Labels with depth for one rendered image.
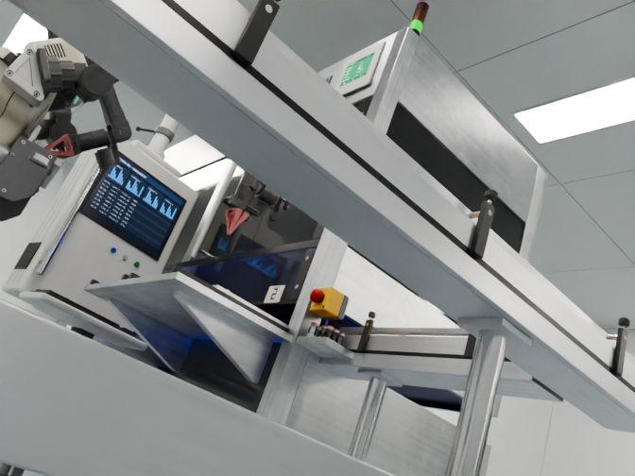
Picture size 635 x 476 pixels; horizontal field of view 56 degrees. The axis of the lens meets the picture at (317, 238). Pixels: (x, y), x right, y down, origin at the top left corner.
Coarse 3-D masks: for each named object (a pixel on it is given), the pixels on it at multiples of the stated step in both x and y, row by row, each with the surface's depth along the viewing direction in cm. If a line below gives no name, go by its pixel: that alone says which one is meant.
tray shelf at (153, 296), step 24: (96, 288) 193; (120, 288) 181; (144, 288) 170; (168, 288) 161; (192, 288) 152; (144, 312) 202; (168, 312) 188; (240, 312) 160; (192, 336) 213; (288, 336) 169
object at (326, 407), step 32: (320, 384) 172; (352, 384) 180; (288, 416) 164; (320, 416) 171; (352, 416) 179; (384, 416) 187; (416, 416) 196; (384, 448) 186; (416, 448) 195; (448, 448) 205
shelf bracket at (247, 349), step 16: (192, 304) 160; (208, 320) 163; (224, 320) 166; (224, 336) 166; (240, 336) 169; (256, 336) 172; (224, 352) 167; (240, 352) 168; (256, 352) 172; (240, 368) 169; (256, 368) 171
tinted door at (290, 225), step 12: (360, 108) 213; (276, 204) 223; (288, 204) 216; (264, 216) 225; (276, 216) 218; (288, 216) 211; (300, 216) 204; (264, 228) 221; (276, 228) 213; (288, 228) 207; (300, 228) 201; (312, 228) 195; (264, 240) 216; (276, 240) 209; (288, 240) 202; (300, 240) 196
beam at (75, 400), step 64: (0, 320) 50; (0, 384) 50; (64, 384) 53; (128, 384) 57; (192, 384) 61; (0, 448) 49; (64, 448) 52; (128, 448) 56; (192, 448) 60; (256, 448) 65; (320, 448) 70
